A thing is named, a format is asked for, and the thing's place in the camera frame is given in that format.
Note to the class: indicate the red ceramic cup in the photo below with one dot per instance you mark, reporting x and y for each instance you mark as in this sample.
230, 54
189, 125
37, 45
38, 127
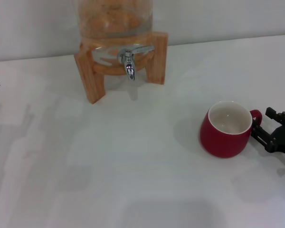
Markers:
221, 142

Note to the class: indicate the wooden dispenser stand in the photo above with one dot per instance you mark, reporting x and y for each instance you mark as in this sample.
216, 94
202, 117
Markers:
91, 78

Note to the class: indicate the glass drink dispenser jar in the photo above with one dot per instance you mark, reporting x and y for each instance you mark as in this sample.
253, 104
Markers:
114, 19

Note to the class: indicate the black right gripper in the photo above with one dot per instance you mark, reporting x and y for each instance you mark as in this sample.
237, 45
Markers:
283, 139

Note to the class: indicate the chrome faucet tap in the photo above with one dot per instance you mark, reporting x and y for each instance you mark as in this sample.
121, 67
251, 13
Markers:
130, 69

